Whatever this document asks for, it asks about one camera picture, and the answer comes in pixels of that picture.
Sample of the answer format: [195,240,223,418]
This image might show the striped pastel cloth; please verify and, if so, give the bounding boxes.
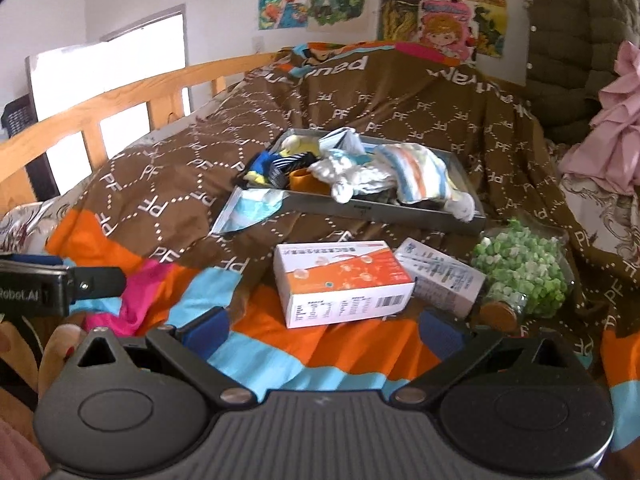
[374,143,475,222]

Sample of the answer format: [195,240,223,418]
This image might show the navy striped sock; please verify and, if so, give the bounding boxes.
[267,152,318,190]

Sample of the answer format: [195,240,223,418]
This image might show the blue yellow sock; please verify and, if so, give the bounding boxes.
[243,151,281,185]

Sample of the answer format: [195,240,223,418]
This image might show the orange knitted cuff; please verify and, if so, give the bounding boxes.
[288,168,331,196]

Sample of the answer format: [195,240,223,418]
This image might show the white blue medicine box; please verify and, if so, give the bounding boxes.
[395,237,486,318]

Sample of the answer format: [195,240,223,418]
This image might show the jar of green paper stars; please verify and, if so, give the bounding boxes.
[471,214,575,334]

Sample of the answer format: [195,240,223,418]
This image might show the orange white medicine box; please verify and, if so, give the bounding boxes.
[273,240,414,330]

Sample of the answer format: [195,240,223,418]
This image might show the grey tray with cartoon picture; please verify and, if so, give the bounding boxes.
[239,127,486,235]

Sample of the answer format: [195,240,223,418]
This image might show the brown patterned colourful blanket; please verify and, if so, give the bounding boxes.
[0,39,640,456]

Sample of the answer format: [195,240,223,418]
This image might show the black plastic crate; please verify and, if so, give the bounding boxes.
[1,94,60,202]

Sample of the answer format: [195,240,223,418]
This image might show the floral white bed sheet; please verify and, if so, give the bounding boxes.
[549,144,640,271]

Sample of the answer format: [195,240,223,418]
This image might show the pink shirt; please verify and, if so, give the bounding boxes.
[559,41,639,195]

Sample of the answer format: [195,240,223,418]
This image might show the pink cartoon girl drawing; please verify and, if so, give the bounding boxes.
[418,0,478,64]

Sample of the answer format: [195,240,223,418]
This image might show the olive quilted jacket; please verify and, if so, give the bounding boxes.
[525,0,639,144]

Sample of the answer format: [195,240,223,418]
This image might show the wooden bed rail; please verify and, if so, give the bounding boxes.
[1,52,277,214]

